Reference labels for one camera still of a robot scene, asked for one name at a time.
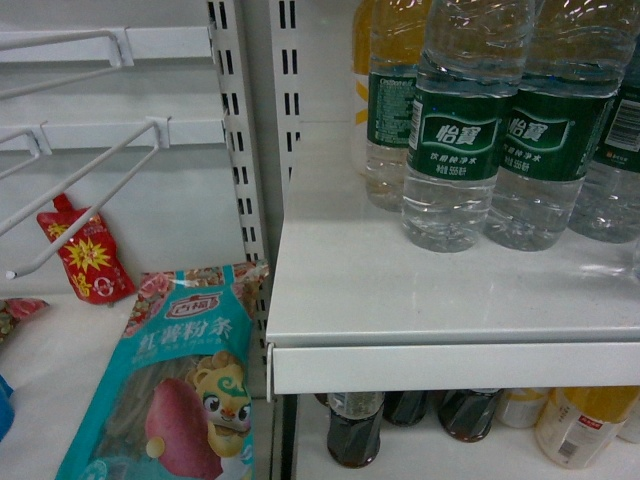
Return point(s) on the white slotted shelf upright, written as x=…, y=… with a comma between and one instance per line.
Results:
x=227, y=35

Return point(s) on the yellow white drink bottle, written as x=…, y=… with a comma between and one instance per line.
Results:
x=577, y=423

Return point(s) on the teal sweet potato noodle bag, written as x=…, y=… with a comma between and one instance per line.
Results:
x=173, y=402

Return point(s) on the dark tea bottle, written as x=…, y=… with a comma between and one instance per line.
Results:
x=467, y=414
x=353, y=439

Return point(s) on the dark tea bottle front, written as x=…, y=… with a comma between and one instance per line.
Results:
x=353, y=439

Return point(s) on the right edge water bottle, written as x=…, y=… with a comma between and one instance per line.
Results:
x=607, y=208

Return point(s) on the back water bottle text label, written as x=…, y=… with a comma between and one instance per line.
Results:
x=396, y=40

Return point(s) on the floral snack bag corner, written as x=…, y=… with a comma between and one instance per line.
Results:
x=14, y=310

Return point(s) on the upper white wire hook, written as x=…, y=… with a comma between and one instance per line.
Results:
x=101, y=45

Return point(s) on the red sauce pouch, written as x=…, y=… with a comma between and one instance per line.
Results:
x=89, y=257

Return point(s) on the white water shelf board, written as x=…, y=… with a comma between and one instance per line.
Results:
x=357, y=307

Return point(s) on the clear water bottle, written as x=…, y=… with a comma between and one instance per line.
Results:
x=471, y=64

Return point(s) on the dark tea bottle right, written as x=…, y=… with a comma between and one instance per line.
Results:
x=467, y=414

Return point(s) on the yellow drink bottle behind water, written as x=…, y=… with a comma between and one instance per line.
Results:
x=360, y=53

